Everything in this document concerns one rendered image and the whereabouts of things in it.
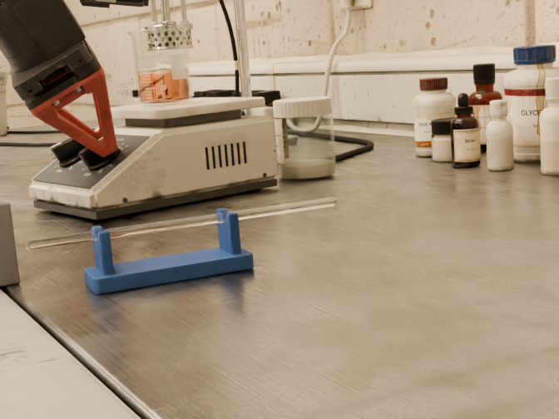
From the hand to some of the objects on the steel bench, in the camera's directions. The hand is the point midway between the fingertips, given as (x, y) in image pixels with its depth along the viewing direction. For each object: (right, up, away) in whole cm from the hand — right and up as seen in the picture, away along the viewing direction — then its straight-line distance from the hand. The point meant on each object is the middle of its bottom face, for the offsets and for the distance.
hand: (103, 141), depth 83 cm
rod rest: (+8, -10, -24) cm, 27 cm away
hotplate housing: (+4, -5, +8) cm, 11 cm away
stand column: (+11, +5, +56) cm, 58 cm away
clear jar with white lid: (+18, -3, +15) cm, 24 cm away
